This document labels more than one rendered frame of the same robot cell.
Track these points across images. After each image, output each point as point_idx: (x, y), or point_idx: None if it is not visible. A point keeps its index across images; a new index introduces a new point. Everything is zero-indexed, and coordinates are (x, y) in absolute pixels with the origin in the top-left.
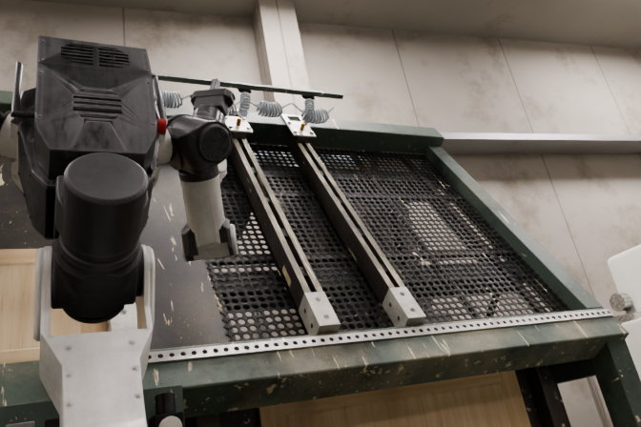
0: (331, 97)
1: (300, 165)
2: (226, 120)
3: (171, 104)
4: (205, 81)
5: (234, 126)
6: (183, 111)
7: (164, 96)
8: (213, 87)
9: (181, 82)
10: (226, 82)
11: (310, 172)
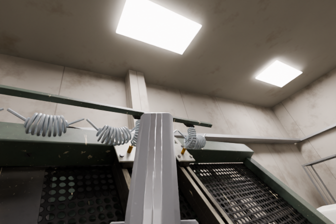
0: (204, 126)
1: (186, 193)
2: (117, 146)
3: (48, 132)
4: (100, 106)
5: (125, 154)
6: (71, 135)
7: (43, 120)
8: (158, 181)
9: (70, 105)
10: (123, 108)
11: (203, 209)
